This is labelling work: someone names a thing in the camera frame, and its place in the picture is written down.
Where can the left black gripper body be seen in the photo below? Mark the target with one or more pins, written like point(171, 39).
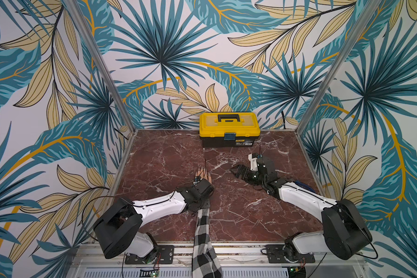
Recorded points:
point(201, 201)

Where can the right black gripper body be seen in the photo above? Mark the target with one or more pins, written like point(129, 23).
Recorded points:
point(247, 172)

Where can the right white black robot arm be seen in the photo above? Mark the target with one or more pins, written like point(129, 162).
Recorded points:
point(344, 231)

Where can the checkered sleeve mannequin forearm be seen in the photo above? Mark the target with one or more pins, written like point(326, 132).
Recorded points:
point(205, 263)

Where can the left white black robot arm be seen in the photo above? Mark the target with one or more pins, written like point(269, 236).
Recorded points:
point(117, 230)

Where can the mannequin hand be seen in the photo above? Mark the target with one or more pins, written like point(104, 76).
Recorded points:
point(203, 173)

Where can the yellow black toolbox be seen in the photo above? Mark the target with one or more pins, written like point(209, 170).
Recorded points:
point(228, 129)

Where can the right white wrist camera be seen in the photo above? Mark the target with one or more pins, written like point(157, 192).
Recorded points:
point(253, 161)

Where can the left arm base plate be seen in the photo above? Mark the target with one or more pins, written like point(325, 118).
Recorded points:
point(162, 255)

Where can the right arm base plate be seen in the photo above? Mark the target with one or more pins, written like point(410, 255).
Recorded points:
point(280, 253)

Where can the left aluminium frame post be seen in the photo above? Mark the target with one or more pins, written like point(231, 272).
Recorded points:
point(89, 40)

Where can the aluminium frame post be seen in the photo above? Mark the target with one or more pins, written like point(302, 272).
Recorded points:
point(89, 40)
point(348, 45)

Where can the right aluminium frame post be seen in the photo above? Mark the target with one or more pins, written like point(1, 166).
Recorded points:
point(348, 45)

